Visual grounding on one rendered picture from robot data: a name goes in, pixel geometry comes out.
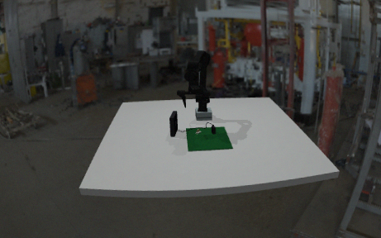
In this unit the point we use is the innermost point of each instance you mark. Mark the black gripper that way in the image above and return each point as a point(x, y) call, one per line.
point(182, 93)

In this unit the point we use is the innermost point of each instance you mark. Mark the green circuit board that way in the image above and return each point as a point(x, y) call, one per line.
point(200, 139)

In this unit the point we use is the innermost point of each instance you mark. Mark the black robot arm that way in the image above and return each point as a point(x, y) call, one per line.
point(199, 63)

